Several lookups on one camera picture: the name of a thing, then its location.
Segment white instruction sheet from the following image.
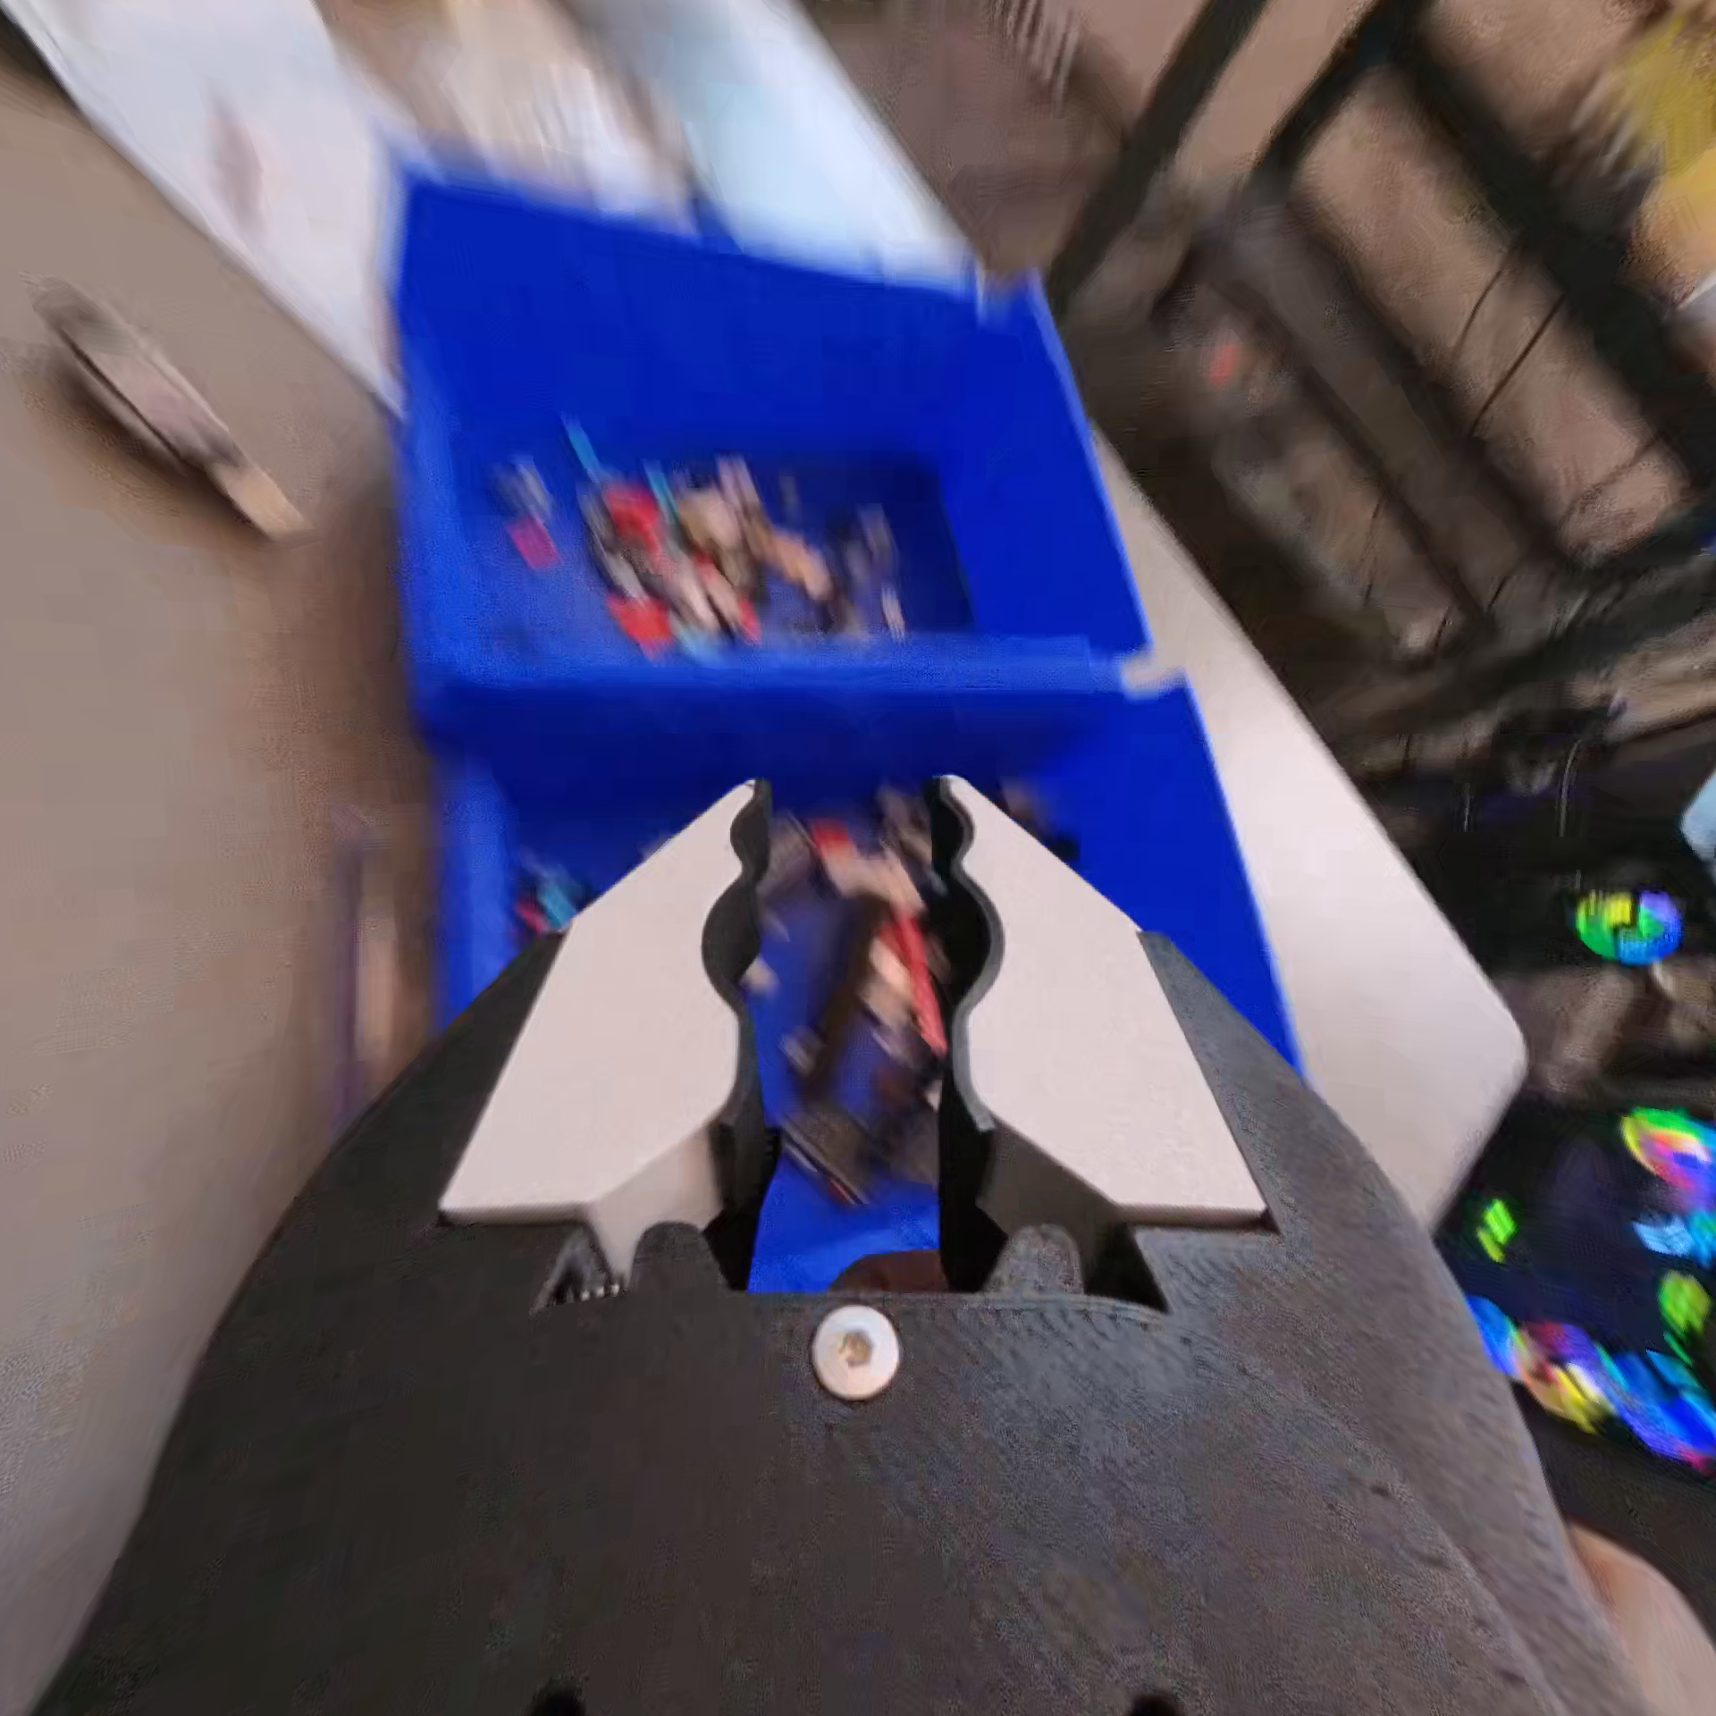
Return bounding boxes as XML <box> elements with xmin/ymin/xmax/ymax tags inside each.
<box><xmin>0</xmin><ymin>0</ymin><xmax>979</xmax><ymax>418</ymax></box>

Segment blue divided plastic bin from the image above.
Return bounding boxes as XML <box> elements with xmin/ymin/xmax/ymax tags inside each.
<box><xmin>384</xmin><ymin>162</ymin><xmax>1305</xmax><ymax>1295</ymax></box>

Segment grey and black brick model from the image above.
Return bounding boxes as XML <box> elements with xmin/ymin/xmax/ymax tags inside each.
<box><xmin>31</xmin><ymin>281</ymin><xmax>313</xmax><ymax>539</ymax></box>

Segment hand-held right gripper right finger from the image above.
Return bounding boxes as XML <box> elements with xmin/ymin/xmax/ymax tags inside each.
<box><xmin>924</xmin><ymin>774</ymin><xmax>1268</xmax><ymax>1292</ymax></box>

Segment iridescent patterned dark cloth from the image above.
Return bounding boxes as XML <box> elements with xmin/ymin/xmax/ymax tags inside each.
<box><xmin>1442</xmin><ymin>879</ymin><xmax>1716</xmax><ymax>1478</ymax></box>

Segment pile of small building bricks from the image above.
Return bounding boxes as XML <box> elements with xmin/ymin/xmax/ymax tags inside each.
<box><xmin>515</xmin><ymin>786</ymin><xmax>1079</xmax><ymax>1209</ymax></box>
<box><xmin>485</xmin><ymin>427</ymin><xmax>931</xmax><ymax>663</ymax></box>

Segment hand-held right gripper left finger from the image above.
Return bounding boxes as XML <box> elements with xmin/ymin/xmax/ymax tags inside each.
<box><xmin>437</xmin><ymin>777</ymin><xmax>782</xmax><ymax>1292</ymax></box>

